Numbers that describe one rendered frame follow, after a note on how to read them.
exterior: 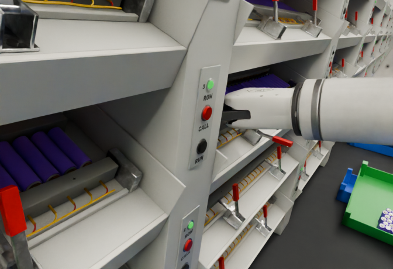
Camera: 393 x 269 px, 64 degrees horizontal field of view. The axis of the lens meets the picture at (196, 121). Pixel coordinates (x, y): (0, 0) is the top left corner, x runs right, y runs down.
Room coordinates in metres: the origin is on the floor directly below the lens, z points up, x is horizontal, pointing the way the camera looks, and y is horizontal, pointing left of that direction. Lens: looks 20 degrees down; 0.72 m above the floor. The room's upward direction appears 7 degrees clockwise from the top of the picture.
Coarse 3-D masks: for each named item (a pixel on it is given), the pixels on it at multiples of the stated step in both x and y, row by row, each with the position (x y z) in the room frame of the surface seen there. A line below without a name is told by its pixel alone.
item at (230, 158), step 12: (276, 72) 0.97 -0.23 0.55; (288, 72) 0.95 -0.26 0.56; (264, 132) 0.60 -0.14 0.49; (276, 132) 0.63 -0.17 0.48; (228, 144) 0.50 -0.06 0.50; (240, 144) 0.52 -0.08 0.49; (264, 144) 0.57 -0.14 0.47; (216, 156) 0.39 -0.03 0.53; (228, 156) 0.47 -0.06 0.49; (240, 156) 0.48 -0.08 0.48; (252, 156) 0.54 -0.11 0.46; (216, 168) 0.38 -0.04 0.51; (228, 168) 0.44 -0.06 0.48; (240, 168) 0.51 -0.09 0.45; (216, 180) 0.40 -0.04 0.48
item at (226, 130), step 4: (224, 120) 0.53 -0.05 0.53; (228, 120) 0.53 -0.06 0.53; (220, 124) 0.51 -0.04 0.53; (224, 124) 0.51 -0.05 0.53; (220, 128) 0.50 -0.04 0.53; (224, 128) 0.50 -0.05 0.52; (228, 128) 0.52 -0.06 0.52; (232, 128) 0.54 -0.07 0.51; (220, 132) 0.50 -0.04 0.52; (224, 132) 0.51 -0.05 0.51; (228, 132) 0.52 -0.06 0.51; (236, 132) 0.53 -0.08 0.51; (224, 136) 0.50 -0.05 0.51; (232, 136) 0.51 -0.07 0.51; (236, 136) 0.52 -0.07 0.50; (220, 140) 0.48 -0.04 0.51; (228, 140) 0.50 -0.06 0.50; (220, 144) 0.48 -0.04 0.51; (216, 148) 0.46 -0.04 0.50
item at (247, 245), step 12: (276, 192) 0.93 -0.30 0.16; (264, 204) 0.90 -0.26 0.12; (276, 204) 0.92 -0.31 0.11; (288, 204) 0.90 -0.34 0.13; (264, 216) 0.78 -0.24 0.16; (276, 216) 0.87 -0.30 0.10; (252, 228) 0.77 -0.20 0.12; (264, 228) 0.77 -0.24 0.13; (240, 240) 0.72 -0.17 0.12; (252, 240) 0.73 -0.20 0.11; (264, 240) 0.75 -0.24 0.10; (228, 252) 0.66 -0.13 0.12; (240, 252) 0.68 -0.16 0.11; (252, 252) 0.69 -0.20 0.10; (216, 264) 0.61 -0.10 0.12; (228, 264) 0.63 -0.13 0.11; (240, 264) 0.64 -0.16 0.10
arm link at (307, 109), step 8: (312, 80) 0.42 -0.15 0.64; (320, 80) 0.41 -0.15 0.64; (304, 88) 0.40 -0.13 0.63; (312, 88) 0.40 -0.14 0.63; (320, 88) 0.39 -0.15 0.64; (304, 96) 0.39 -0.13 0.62; (312, 96) 0.39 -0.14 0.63; (304, 104) 0.39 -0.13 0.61; (312, 104) 0.38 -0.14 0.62; (304, 112) 0.38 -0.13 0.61; (312, 112) 0.38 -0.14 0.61; (304, 120) 0.38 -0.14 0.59; (312, 120) 0.38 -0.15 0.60; (304, 128) 0.38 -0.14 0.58; (312, 128) 0.38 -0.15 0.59; (304, 136) 0.39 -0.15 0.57; (312, 136) 0.39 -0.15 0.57; (320, 136) 0.38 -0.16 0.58
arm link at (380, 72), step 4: (392, 48) 0.47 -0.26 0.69; (392, 52) 0.46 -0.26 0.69; (388, 56) 0.47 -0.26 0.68; (392, 56) 0.46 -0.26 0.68; (384, 60) 0.47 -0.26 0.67; (388, 60) 0.46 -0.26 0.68; (392, 60) 0.46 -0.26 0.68; (380, 64) 0.47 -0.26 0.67; (384, 64) 0.46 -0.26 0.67; (388, 64) 0.46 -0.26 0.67; (392, 64) 0.46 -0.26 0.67; (380, 68) 0.47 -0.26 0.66; (384, 68) 0.46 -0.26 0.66; (388, 68) 0.46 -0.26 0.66; (392, 68) 0.45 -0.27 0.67; (376, 72) 0.47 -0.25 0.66; (380, 72) 0.46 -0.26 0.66; (384, 72) 0.46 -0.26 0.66; (388, 72) 0.46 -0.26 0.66; (392, 72) 0.45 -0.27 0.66; (372, 76) 0.47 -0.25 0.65; (376, 76) 0.47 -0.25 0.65; (380, 76) 0.46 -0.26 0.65; (384, 76) 0.46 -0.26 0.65; (388, 76) 0.45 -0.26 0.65; (392, 76) 0.45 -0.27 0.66
